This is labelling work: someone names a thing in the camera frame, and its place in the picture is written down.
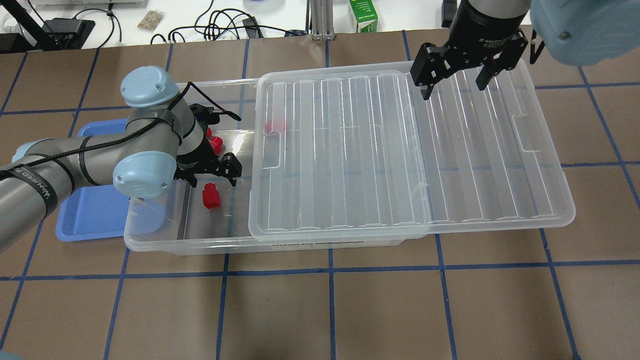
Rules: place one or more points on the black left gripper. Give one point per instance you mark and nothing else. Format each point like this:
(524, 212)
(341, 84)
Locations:
(196, 156)

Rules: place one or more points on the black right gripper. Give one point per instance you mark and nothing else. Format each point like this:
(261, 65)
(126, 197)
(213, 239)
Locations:
(481, 31)

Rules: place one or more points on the clear plastic box lid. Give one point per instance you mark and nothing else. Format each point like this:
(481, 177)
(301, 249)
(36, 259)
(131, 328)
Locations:
(365, 158)

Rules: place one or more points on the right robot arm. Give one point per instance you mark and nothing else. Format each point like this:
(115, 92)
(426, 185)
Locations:
(581, 32)

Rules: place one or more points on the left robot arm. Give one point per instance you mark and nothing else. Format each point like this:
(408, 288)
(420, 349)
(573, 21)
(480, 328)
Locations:
(165, 139)

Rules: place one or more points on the blue plastic tray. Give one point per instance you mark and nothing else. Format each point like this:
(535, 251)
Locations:
(92, 213)

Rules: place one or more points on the green white carton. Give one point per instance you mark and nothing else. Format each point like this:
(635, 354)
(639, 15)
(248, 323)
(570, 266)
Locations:
(364, 17)

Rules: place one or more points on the aluminium frame post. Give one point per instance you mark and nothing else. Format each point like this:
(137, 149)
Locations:
(320, 20)

